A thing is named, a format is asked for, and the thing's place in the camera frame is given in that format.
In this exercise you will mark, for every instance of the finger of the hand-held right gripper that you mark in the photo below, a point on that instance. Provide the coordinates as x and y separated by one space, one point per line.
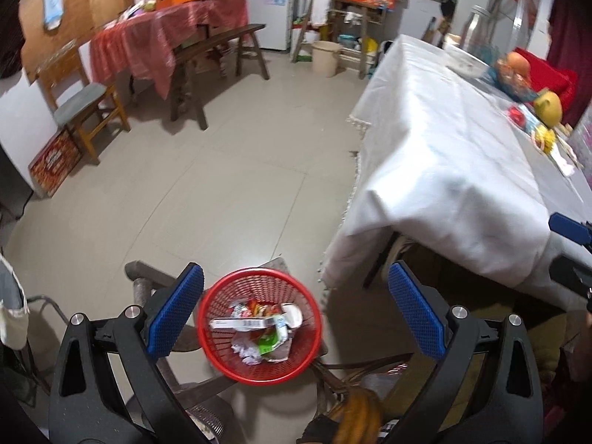
571 275
566 229

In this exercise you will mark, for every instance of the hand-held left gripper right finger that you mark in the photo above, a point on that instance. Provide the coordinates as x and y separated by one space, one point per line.
416 310

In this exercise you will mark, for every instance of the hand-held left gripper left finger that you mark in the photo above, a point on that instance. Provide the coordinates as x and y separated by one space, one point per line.
178 310

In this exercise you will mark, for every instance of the red plastic basket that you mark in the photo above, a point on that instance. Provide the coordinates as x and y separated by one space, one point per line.
217 356

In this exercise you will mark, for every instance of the red snack packet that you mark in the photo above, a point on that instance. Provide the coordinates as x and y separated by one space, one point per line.
254 307

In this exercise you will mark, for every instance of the green and white packet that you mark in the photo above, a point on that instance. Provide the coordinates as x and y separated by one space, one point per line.
268 340

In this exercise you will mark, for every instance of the white paper cup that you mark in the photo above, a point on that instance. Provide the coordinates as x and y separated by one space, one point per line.
291 315

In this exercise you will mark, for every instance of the grey wooden stool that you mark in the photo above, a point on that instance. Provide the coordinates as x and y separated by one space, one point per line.
138 282

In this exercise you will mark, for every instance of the clear crumpled wrapper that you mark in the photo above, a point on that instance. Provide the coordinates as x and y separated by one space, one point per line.
564 162

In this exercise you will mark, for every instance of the crumpled white tissue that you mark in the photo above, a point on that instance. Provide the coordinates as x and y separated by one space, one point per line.
245 351

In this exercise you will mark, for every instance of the yellow pompom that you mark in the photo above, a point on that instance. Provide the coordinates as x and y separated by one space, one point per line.
543 138

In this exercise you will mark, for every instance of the grey fan grille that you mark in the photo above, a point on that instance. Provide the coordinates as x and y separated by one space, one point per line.
210 423

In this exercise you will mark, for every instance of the yellow pomelo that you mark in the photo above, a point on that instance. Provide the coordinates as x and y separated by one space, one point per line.
548 108

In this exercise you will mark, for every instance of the table with white cloth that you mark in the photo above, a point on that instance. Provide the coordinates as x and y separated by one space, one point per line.
439 157

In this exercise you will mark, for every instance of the red bag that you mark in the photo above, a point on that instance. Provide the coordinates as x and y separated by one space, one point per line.
550 76

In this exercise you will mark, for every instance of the red printed box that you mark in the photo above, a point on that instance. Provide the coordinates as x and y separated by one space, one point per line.
55 162

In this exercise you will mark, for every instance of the white bowl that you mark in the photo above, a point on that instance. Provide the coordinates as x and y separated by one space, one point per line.
465 62

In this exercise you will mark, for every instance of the maroon curtain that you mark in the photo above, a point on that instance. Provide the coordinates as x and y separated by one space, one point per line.
571 32

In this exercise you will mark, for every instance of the wooden chair with grey seat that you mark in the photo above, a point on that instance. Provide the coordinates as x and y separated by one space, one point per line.
81 99

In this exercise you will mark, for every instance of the cream plastic bucket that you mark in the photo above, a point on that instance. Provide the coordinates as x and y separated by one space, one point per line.
326 60

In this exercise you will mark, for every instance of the dark wooden bench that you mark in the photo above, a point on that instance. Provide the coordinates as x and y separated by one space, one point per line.
208 44

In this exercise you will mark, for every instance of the table with red cloth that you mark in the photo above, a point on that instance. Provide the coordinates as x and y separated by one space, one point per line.
152 37

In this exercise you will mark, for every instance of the small wooden ladder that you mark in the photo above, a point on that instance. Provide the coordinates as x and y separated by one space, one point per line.
300 32

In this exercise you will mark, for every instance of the white refrigerator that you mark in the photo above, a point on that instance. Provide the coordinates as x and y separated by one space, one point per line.
259 18

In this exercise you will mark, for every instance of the wooden stand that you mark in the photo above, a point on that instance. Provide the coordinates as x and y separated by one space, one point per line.
358 4

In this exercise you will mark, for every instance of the blue face mask pack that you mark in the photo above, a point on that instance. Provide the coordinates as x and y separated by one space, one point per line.
53 7

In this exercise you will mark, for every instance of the brown wall board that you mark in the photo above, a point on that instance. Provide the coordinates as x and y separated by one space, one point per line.
74 23

